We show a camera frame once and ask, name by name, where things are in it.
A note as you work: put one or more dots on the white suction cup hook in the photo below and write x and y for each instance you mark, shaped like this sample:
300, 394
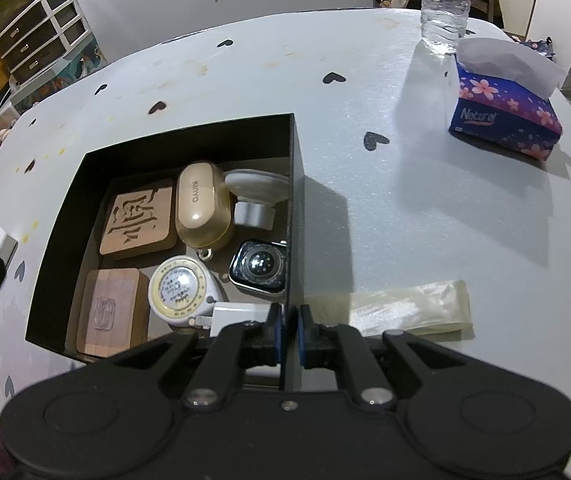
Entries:
255, 185

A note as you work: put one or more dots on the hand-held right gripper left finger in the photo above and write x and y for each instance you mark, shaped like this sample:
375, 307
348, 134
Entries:
276, 332

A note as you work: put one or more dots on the white storage box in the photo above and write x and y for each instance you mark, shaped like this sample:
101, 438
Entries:
4, 110

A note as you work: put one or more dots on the beige earbud case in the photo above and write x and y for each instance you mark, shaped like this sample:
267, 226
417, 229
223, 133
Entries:
200, 205

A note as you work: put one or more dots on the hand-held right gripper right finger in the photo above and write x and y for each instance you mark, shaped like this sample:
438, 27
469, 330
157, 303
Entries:
305, 335

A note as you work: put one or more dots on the blue floral tissue box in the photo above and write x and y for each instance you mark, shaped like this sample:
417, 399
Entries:
500, 115

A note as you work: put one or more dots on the carved wooden coaster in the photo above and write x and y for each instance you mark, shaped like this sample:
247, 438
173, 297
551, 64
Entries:
135, 220

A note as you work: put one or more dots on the blue patterned packet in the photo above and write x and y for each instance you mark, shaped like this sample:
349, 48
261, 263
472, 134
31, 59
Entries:
538, 46

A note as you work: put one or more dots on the black cardboard box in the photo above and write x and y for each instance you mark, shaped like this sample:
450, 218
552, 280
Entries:
58, 245

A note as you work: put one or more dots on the white drawer cabinet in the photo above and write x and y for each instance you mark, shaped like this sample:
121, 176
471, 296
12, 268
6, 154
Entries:
40, 35

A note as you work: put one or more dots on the clear water bottle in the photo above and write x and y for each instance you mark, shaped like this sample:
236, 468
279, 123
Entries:
445, 5

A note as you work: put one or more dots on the round white tape measure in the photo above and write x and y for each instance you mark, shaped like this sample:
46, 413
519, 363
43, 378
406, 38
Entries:
180, 290

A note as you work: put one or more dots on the teal patterned box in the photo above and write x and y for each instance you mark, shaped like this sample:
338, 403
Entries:
78, 67

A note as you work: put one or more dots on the clear plastic bag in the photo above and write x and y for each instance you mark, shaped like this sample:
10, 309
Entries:
415, 307

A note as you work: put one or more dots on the black smart watch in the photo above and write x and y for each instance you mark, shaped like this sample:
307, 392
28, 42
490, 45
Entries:
258, 266

